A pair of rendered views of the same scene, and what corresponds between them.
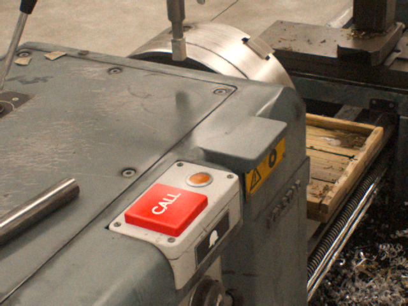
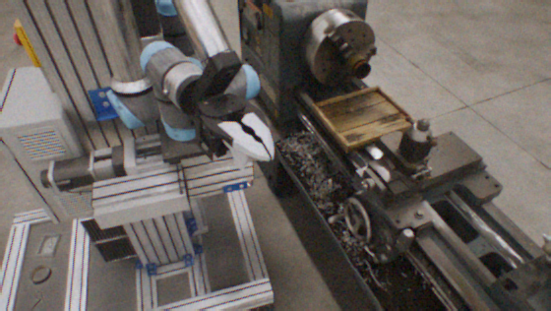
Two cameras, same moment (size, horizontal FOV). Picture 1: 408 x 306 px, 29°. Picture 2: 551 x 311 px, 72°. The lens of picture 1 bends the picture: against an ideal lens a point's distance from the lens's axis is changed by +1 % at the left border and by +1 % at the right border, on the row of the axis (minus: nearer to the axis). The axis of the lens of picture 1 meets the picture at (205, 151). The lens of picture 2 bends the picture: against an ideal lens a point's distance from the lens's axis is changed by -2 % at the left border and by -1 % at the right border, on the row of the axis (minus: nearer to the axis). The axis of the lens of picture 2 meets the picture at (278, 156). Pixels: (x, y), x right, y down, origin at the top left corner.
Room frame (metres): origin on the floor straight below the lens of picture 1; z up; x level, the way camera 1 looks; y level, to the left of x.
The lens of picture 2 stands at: (1.75, -1.41, 1.95)
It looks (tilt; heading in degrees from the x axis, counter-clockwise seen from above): 45 degrees down; 124
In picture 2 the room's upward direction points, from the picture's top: straight up
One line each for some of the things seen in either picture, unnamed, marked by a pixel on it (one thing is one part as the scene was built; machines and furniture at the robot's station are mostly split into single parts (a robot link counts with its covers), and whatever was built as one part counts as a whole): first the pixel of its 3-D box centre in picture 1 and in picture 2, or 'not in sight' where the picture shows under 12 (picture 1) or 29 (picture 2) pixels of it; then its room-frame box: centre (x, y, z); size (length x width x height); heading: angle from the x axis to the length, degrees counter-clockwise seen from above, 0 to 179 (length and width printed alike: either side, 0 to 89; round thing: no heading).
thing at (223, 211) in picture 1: (178, 221); not in sight; (0.65, 0.03, 1.23); 0.13 x 0.08 x 0.05; 149
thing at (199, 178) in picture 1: (199, 180); not in sight; (0.68, 0.01, 1.26); 0.02 x 0.02 x 0.01
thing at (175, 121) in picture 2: not in sight; (187, 108); (1.25, -1.00, 1.46); 0.11 x 0.08 x 0.11; 72
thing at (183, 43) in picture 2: not in sight; (176, 38); (0.65, -0.49, 1.21); 0.15 x 0.15 x 0.10
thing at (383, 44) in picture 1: (370, 41); (405, 155); (1.60, -0.38, 0.99); 0.20 x 0.10 x 0.05; 149
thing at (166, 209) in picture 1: (166, 211); not in sight; (0.62, 0.04, 1.26); 0.06 x 0.06 x 0.02; 59
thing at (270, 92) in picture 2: not in sight; (291, 112); (0.77, 0.19, 0.43); 0.60 x 0.48 x 0.86; 149
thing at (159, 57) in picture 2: not in sight; (169, 70); (1.25, -1.02, 1.56); 0.11 x 0.08 x 0.09; 162
